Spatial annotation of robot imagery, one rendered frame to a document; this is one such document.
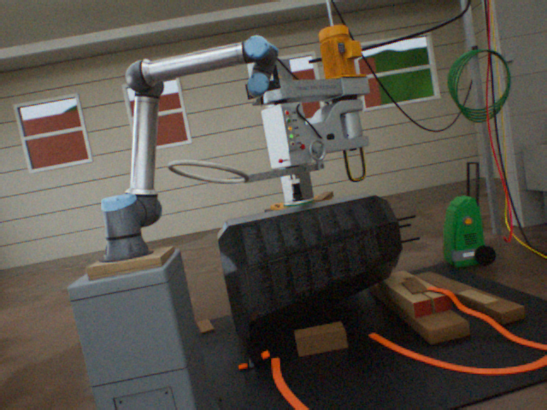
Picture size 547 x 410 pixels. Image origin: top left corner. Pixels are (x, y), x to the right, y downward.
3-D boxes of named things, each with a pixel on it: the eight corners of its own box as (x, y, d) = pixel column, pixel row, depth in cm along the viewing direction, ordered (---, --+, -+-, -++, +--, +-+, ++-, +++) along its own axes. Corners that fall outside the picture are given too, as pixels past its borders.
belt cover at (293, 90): (347, 104, 343) (344, 84, 341) (371, 97, 323) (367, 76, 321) (255, 113, 285) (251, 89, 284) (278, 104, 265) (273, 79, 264)
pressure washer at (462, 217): (480, 254, 377) (467, 161, 369) (497, 264, 342) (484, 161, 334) (441, 260, 380) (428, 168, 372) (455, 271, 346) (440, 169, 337)
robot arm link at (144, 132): (116, 228, 191) (124, 65, 185) (135, 223, 209) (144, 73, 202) (146, 231, 189) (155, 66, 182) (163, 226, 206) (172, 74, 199)
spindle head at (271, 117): (308, 166, 312) (298, 107, 307) (329, 162, 294) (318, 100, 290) (272, 173, 290) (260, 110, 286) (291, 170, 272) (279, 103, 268)
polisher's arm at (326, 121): (353, 161, 341) (344, 102, 337) (375, 158, 323) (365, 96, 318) (286, 175, 297) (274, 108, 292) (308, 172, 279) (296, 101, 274)
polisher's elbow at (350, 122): (334, 141, 325) (330, 116, 324) (348, 139, 339) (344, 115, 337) (354, 137, 312) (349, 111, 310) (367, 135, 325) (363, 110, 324)
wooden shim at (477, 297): (457, 295, 272) (457, 292, 272) (470, 291, 275) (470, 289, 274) (485, 306, 248) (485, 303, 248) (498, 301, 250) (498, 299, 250)
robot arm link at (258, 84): (272, 74, 176) (265, 97, 177) (270, 79, 188) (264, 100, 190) (251, 67, 175) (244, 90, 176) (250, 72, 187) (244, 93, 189)
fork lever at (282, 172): (308, 171, 309) (307, 164, 309) (326, 168, 294) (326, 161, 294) (231, 184, 268) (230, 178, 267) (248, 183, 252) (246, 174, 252)
